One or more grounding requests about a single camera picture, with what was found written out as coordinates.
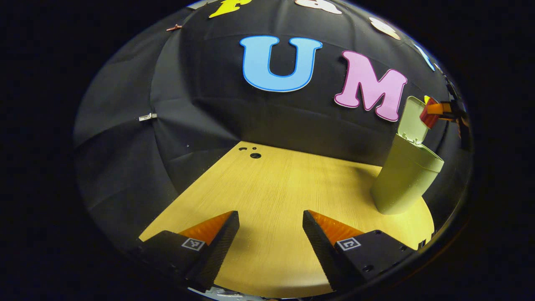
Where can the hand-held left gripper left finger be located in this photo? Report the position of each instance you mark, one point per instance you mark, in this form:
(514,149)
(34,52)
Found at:
(217,251)

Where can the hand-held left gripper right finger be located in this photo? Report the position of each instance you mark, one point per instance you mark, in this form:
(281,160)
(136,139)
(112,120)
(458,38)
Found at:
(322,251)

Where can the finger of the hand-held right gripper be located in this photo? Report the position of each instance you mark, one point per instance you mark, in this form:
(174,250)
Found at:
(436,109)
(450,118)

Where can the red pop can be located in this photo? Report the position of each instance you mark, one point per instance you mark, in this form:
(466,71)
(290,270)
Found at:
(427,118)

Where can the pale green desktop garbage bin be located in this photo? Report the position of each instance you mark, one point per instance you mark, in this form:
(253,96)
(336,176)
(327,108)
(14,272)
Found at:
(401,184)

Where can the black backdrop cloth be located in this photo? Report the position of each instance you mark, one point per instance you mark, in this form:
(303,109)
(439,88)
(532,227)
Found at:
(209,104)

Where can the white cloth clip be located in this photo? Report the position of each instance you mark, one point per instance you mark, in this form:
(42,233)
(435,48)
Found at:
(147,117)

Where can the red cloth clip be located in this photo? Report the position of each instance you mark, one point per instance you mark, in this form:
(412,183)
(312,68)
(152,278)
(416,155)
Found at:
(174,28)

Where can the black desk bracket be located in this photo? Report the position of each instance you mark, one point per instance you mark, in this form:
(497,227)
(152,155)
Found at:
(422,244)

